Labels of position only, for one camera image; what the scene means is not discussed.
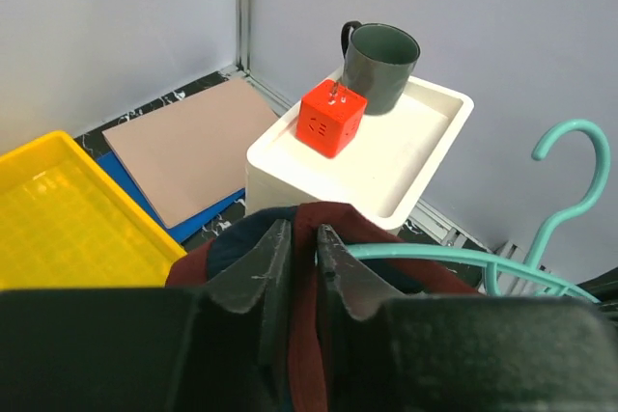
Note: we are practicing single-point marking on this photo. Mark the dark green mug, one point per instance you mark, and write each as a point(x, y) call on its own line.
point(378, 61)

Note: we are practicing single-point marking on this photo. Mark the white storage box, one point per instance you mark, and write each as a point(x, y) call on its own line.
point(382, 172)

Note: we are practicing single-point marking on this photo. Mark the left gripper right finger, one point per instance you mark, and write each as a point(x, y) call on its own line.
point(387, 351)

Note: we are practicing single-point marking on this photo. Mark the blue board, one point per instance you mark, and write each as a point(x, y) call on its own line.
point(112, 166)

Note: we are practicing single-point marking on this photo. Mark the pink board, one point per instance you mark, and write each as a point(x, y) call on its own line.
point(189, 155)

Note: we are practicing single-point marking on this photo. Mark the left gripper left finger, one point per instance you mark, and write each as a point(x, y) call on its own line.
point(220, 346)

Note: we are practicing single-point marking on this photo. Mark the yellow plastic tray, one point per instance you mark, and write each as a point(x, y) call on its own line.
point(66, 224)

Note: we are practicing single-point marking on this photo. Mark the red cube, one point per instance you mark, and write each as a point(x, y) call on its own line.
point(329, 117)

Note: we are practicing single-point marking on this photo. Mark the navy tank top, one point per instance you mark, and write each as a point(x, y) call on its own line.
point(306, 381)

